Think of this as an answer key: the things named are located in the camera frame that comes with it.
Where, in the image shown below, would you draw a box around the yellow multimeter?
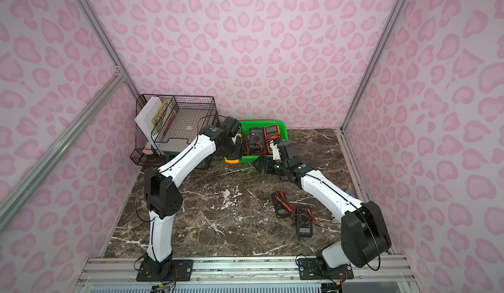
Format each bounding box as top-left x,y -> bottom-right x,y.
224,133 -> 243,164

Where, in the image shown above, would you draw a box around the dark green multimeter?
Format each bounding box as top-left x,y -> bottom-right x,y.
245,128 -> 266,156

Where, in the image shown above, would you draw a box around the orange multimeter with leads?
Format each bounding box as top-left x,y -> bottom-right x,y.
264,125 -> 283,155

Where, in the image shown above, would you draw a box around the black multimeter red leads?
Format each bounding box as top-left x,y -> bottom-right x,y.
270,191 -> 296,219

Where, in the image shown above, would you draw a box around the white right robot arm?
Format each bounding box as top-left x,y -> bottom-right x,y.
253,141 -> 392,269

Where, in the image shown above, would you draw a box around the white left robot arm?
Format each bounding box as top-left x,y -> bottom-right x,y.
144,117 -> 242,271

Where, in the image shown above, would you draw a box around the green plastic basket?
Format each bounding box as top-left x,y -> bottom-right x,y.
240,120 -> 289,163

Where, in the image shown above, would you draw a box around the black clamp multimeter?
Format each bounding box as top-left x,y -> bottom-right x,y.
295,208 -> 320,237

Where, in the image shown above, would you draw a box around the white board in rack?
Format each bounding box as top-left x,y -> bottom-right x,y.
135,96 -> 161,150

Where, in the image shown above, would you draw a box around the black wire mesh rack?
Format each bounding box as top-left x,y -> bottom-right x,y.
130,94 -> 219,167

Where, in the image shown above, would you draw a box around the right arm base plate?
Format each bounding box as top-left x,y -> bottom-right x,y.
295,255 -> 354,282

